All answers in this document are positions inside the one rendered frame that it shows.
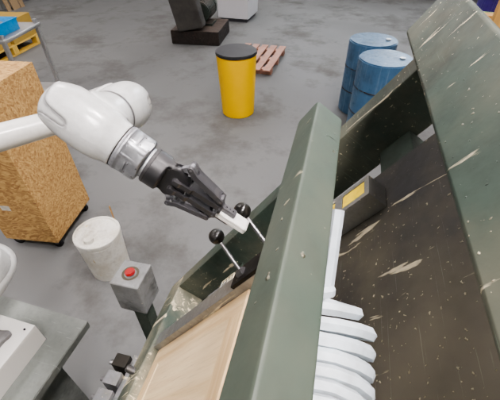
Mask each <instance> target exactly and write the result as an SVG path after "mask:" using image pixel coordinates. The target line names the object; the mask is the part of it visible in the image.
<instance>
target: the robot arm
mask: <svg viewBox="0 0 500 400"><path fill-rule="evenodd" d="M151 112H152V104H151V100H150V97H149V96H148V92H147V91H146V90H145V89H144V88H143V87H142V86H141V85H139V84H137V83H134V82H130V81H121V82H117V83H107V84H105V85H103V86H100V87H97V88H94V89H92V90H86V89H85V88H83V87H81V86H77V85H75V84H72V83H66V82H60V81H58V82H55V83H53V84H52V85H51V86H50V87H49V88H48V89H47V90H46V91H45V92H44V93H43V94H42V95H41V97H40V99H39V102H38V106H37V114H34V115H29V116H26V117H20V118H17V119H13V120H10V121H4V122H0V152H4V151H7V150H10V149H12V148H16V147H19V146H22V145H25V144H29V143H32V142H34V141H38V140H42V139H44V138H47V137H52V136H55V135H57V136H58V137H59V138H60V139H61V140H62V141H64V142H65V143H67V144H69V145H70V146H71V147H73V148H74V149H76V150H77V151H79V152H81V153H82V154H84V155H86V156H89V157H90V158H92V159H95V160H99V161H102V162H103V163H106V164H107V165H109V166H110V167H111V168H113V169H115V170H117V171H119V172H120V173H122V174H123V175H125V176H126V177H128V178H129V179H135V178H136V177H137V176H139V178H138V179H139V181H141V182H142V183H144V184H145V185H147V186H148V187H151V188H152V189H154V188H156V187H157V188H159V189H160V191H161V192H162V193H163V194H165V197H166V200H165V201H164V204H165V205H167V206H174V207H176V208H178V209H181V210H183V211H186V212H188V213H190V214H193V215H194V216H196V217H200V218H201V219H203V220H206V221H207V220H208V219H209V218H211V217H215V218H216V219H218V220H219V221H221V222H222V223H224V224H226V225H230V226H231V227H233V228H234V229H235V230H237V231H238V232H240V233H242V234H243V233H245V232H246V230H247V227H248V224H249V221H248V220H247V219H245V218H244V217H242V216H241V215H239V214H238V213H237V211H236V210H235V209H234V208H232V207H231V206H229V205H227V204H226V203H225V197H226V193H225V192H224V191H223V190H222V189H220V188H219V187H218V186H217V185H216V184H215V183H214V182H213V181H212V180H211V179H210V178H209V177H208V176H207V175H206V174H205V173H204V172H203V171H202V170H201V168H200V167H199V166H198V163H197V162H195V161H193V162H192V163H191V164H190V165H186V166H184V165H183V164H181V163H176V162H175V161H174V157H173V156H171V155H169V154H168V153H166V152H165V151H164V150H162V149H158V150H157V149H156V147H157V144H158V143H157V142H156V141H155V140H153V139H152V138H151V137H149V136H148V135H146V134H145V133H143V132H142V131H140V130H139V129H140V128H141V127H142V126H143V125H144V124H145V123H146V121H147V120H148V119H149V117H150V114H151ZM16 266H17V258H16V255H15V253H14V252H13V250H12V249H10V248H9V247H7V246H5V245H4V244H0V297H1V295H2V293H3V292H4V290H5V289H6V288H7V286H8V284H9V283H10V280H11V279H12V278H13V275H14V272H15V270H16ZM11 336H12V333H11V332H10V331H9V330H0V347H1V346H2V345H3V344H4V343H5V342H6V341H7V340H8V339H10V338H11Z"/></svg>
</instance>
